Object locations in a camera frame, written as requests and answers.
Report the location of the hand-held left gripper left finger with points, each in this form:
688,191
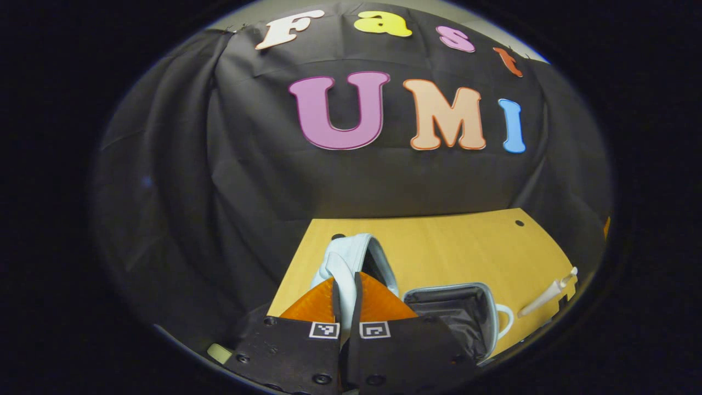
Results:
336,304

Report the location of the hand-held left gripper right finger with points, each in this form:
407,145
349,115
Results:
356,307

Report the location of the light blue suitcase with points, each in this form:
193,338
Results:
455,312

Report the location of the white skin care tube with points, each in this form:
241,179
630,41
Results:
543,299

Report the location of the black backdrop cloth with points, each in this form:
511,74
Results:
356,181

